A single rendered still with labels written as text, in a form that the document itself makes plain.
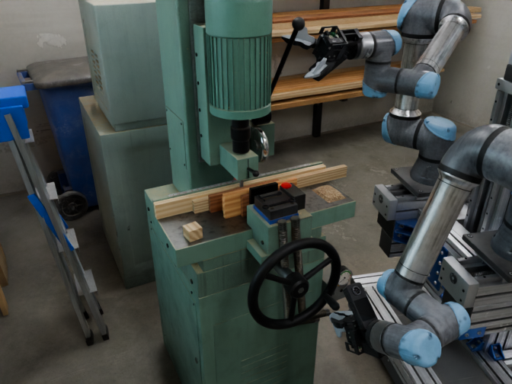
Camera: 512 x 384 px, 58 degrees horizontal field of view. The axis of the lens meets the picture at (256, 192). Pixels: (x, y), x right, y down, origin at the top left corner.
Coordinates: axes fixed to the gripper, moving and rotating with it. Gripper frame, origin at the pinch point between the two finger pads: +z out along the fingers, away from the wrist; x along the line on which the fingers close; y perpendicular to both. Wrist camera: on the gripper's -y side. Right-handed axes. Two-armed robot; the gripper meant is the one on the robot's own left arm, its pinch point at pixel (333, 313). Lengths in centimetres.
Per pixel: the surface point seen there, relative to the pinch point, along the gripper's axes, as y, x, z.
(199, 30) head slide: -85, -15, 10
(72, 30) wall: -170, -25, 214
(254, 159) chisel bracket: -46.8, -6.5, 13.5
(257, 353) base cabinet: 16.4, -11.4, 37.1
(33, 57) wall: -157, -53, 222
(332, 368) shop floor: 45, 31, 66
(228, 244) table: -24.7, -20.5, 13.2
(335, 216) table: -23.9, 16.5, 13.6
